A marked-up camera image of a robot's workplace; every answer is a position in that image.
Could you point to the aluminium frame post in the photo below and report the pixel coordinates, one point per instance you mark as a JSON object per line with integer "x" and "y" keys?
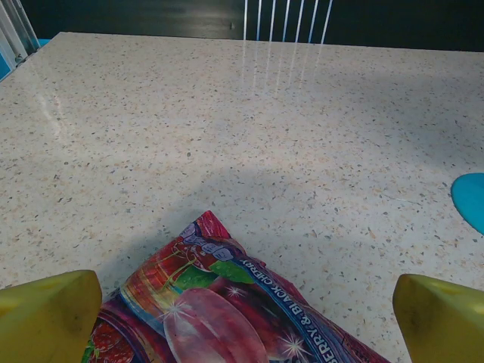
{"x": 15, "y": 30}

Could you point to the teal plastic goblet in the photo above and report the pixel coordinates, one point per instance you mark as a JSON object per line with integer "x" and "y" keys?
{"x": 470, "y": 196}

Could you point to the purple fruit candy bag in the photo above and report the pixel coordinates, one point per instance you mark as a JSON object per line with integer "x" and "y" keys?
{"x": 227, "y": 314}

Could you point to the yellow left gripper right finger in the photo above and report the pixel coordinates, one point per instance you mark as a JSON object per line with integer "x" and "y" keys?
{"x": 442, "y": 321}

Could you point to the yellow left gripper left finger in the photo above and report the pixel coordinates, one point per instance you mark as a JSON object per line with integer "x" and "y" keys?
{"x": 45, "y": 317}

